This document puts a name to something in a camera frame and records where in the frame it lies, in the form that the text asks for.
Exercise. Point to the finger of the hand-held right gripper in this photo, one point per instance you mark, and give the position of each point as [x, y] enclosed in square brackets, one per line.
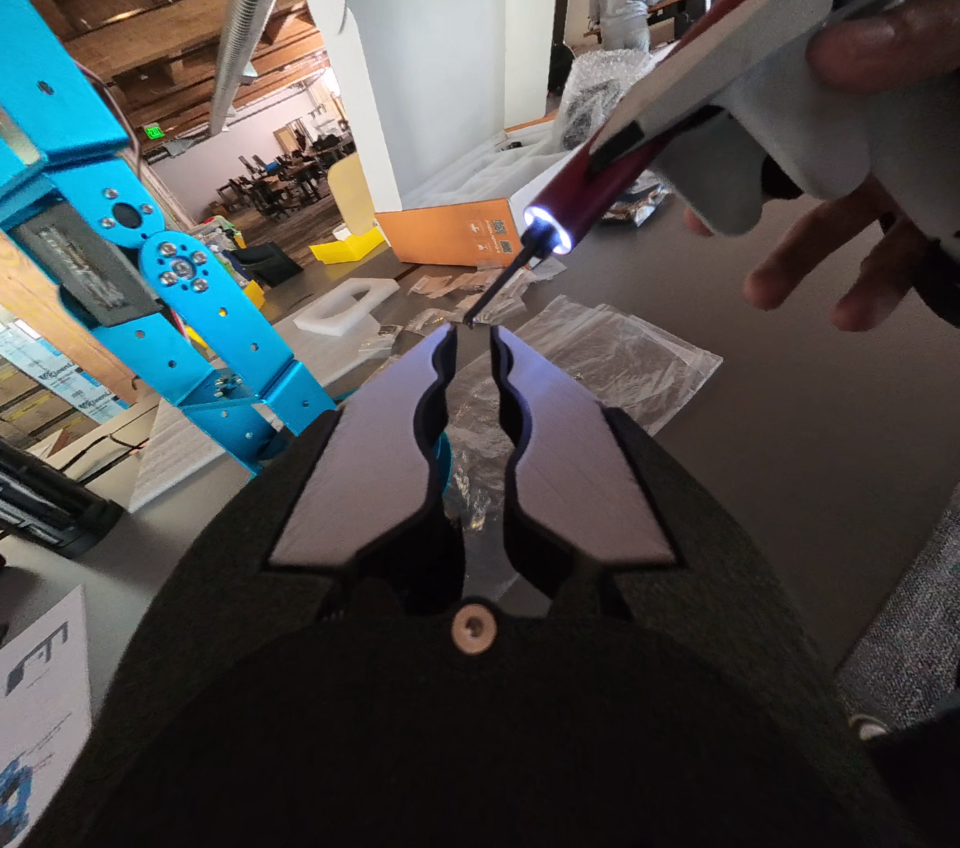
[720, 49]

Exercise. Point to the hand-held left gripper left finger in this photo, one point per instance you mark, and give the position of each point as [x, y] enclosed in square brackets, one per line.
[360, 480]

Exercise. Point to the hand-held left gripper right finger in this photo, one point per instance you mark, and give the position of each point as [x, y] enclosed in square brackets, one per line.
[592, 480]

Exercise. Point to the red electric screwdriver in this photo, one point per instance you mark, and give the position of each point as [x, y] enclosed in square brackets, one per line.
[675, 60]

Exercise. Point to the blue toy robot arm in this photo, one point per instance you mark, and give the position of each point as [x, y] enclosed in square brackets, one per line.
[210, 338]

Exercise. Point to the grey desk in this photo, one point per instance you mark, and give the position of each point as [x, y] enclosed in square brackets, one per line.
[750, 458]

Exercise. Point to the person's right hand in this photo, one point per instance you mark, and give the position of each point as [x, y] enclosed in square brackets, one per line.
[892, 41]

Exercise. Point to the bubble wrap heap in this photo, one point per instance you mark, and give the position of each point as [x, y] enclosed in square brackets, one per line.
[600, 86]

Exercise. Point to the large clear plastic bag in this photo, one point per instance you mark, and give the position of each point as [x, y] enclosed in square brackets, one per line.
[615, 353]

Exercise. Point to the white foam block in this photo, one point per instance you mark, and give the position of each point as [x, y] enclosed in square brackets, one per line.
[341, 311]

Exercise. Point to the silver foil bag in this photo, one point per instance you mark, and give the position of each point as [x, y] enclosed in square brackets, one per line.
[637, 202]

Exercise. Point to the white foam sheet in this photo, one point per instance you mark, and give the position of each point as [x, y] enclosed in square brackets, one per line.
[176, 454]

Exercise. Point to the yellow plastic bin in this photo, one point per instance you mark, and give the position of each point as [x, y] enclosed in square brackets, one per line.
[349, 253]
[255, 294]

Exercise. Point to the pile of small screw bags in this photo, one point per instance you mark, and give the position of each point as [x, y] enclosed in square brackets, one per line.
[450, 285]

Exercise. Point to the orange and white cardboard box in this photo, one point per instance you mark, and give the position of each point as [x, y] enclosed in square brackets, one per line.
[442, 112]

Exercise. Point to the black electronic device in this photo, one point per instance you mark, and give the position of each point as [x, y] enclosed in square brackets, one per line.
[45, 503]

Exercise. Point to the white printed paper sheet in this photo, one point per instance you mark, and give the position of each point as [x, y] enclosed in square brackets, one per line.
[37, 705]

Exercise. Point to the silver ventilation duct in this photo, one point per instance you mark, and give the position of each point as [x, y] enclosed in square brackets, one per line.
[251, 7]

